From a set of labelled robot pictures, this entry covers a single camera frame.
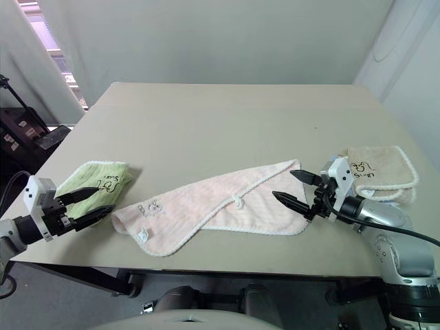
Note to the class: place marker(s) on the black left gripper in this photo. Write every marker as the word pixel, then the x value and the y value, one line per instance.
pixel 56 216

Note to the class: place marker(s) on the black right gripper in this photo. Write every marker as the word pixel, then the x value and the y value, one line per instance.
pixel 319 206

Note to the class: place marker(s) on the pink towel with white trim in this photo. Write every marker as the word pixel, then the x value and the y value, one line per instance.
pixel 220 203

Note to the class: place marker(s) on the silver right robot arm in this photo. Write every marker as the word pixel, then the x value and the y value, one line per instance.
pixel 395 247

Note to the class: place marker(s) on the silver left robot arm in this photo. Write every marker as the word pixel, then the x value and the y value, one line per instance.
pixel 10 240

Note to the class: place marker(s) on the green towel with white trim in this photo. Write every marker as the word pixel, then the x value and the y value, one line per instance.
pixel 89 175

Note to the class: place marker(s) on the beige towel with white trim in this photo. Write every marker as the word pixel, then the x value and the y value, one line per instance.
pixel 385 165

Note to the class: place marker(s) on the black flat case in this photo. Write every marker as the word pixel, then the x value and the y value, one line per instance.
pixel 53 135

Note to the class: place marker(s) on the black equipment case with stickers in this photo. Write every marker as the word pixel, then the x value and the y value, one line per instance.
pixel 17 137

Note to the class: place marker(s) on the dark rounded shape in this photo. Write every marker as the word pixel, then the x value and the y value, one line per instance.
pixel 261 300
pixel 180 297

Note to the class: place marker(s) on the small white object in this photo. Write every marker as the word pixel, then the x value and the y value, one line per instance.
pixel 148 307

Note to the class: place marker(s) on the black tripod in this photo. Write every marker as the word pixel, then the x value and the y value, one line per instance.
pixel 3 82

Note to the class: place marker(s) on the grey robot torso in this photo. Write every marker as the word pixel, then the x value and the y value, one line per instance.
pixel 178 321

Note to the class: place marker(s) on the window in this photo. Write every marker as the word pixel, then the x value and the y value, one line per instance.
pixel 51 34

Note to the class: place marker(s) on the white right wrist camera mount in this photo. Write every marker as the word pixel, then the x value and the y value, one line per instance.
pixel 342 178

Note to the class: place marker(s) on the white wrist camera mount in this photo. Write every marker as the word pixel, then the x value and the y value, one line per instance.
pixel 32 199
pixel 342 178

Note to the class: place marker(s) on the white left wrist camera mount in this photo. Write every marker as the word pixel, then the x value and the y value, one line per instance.
pixel 32 199

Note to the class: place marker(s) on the black table frame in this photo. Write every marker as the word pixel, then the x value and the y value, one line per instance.
pixel 86 275

